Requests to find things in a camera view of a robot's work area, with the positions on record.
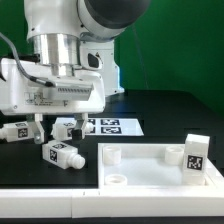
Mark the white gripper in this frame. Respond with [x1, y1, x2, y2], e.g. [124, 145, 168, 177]
[0, 58, 105, 144]

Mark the white square table top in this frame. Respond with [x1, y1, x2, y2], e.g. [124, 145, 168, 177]
[98, 143, 224, 189]

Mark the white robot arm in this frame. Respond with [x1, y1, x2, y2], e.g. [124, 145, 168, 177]
[0, 0, 152, 144]

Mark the white sheet with tags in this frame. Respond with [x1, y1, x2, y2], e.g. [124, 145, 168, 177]
[55, 117, 144, 136]

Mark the white L-shaped obstacle fence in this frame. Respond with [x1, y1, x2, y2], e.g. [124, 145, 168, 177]
[0, 188, 224, 218]

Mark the grey cable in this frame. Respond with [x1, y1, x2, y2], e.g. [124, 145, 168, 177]
[0, 32, 54, 88]

